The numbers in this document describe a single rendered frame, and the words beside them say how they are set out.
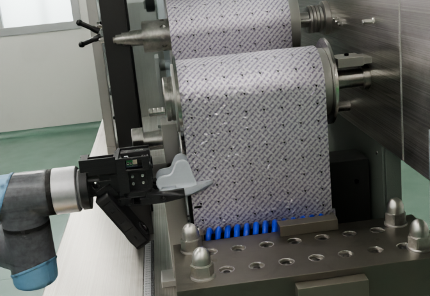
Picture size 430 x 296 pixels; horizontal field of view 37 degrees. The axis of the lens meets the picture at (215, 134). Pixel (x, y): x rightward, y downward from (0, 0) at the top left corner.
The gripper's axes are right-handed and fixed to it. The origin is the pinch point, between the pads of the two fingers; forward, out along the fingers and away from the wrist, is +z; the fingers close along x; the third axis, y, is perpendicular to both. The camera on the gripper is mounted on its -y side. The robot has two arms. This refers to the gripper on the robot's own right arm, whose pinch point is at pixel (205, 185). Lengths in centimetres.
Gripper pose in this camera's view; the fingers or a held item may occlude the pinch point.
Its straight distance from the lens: 107.0
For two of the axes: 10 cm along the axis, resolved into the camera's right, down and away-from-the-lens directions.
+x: -1.0, -2.4, 9.7
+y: -1.0, -9.6, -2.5
